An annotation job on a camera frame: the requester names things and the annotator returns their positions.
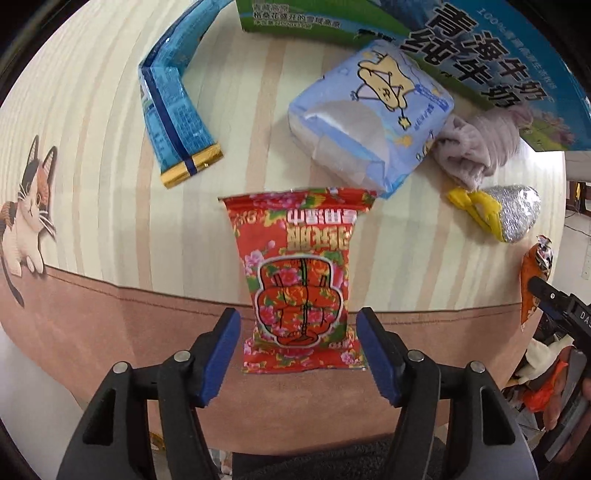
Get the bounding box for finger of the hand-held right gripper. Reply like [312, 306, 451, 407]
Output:
[527, 275, 575, 325]

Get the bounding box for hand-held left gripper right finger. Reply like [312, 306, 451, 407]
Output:
[355, 307, 541, 480]

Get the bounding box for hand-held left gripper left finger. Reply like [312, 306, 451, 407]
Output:
[56, 307, 242, 480]

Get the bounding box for orange snack packet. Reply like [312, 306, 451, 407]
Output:
[520, 235, 554, 329]

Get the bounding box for red floral snack packet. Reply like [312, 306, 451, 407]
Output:
[218, 187, 378, 374]

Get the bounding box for orange and white cloth pile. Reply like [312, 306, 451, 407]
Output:
[505, 336, 574, 416]

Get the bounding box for yellow and silver foil packet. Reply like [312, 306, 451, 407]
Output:
[447, 185, 542, 244]

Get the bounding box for striped cat-print tablecloth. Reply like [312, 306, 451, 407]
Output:
[0, 0, 570, 455]

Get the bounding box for grey knitted cloth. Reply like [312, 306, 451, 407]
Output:
[433, 102, 536, 191]

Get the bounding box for light blue tissue pack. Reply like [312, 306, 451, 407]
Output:
[287, 39, 455, 200]

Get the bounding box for blue snack packet gold end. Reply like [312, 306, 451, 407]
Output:
[139, 0, 236, 189]

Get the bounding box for blue green milk carton box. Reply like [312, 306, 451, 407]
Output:
[235, 0, 591, 153]

